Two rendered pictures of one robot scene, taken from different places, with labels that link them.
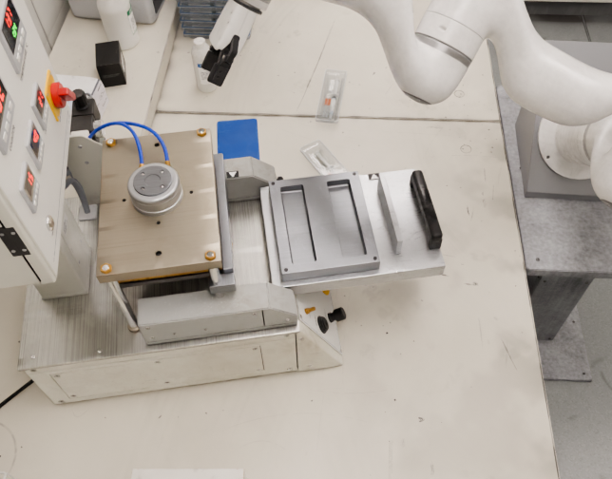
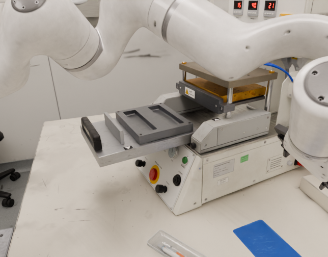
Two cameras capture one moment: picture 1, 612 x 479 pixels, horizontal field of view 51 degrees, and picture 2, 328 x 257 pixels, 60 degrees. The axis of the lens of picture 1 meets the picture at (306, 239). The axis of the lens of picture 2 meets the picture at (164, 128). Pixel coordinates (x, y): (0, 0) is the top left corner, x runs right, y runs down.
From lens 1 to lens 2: 1.55 m
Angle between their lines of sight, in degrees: 98
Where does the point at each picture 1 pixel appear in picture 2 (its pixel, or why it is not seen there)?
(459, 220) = (59, 250)
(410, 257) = (100, 124)
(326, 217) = (149, 118)
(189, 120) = not seen: outside the picture
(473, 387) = (66, 169)
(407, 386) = not seen: hidden behind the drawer
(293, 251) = (162, 112)
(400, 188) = (108, 146)
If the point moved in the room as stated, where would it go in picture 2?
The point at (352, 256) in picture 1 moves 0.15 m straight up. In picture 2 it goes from (131, 116) to (127, 69)
